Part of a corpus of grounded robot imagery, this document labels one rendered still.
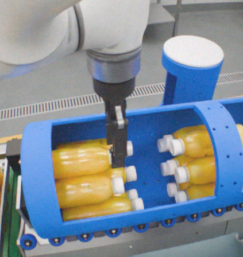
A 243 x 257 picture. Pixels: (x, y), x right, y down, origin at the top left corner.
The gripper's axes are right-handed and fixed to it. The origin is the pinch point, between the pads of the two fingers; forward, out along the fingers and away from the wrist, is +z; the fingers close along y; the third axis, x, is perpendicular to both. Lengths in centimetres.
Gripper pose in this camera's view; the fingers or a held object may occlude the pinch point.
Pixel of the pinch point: (115, 146)
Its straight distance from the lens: 60.3
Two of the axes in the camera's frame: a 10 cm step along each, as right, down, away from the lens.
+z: 0.0, 6.9, 7.3
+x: -9.8, 1.3, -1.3
